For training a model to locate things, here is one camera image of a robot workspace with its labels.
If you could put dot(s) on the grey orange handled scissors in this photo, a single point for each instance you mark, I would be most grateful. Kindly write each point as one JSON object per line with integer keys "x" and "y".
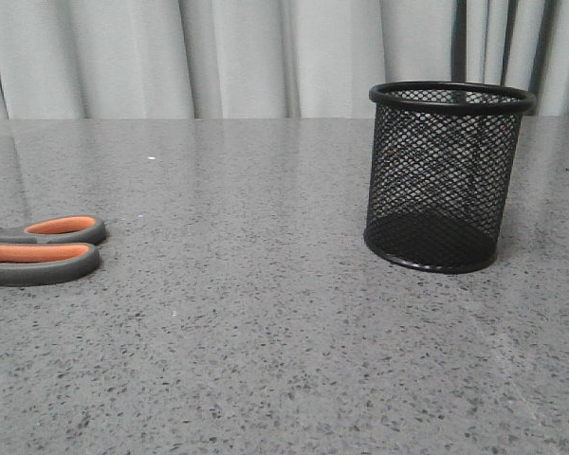
{"x": 52, "y": 251}

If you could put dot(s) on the black mesh pen bucket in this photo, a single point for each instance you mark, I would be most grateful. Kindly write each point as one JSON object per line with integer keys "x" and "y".
{"x": 442, "y": 158}

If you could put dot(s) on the light grey curtain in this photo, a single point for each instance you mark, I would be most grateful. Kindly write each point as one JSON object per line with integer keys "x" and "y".
{"x": 267, "y": 59}

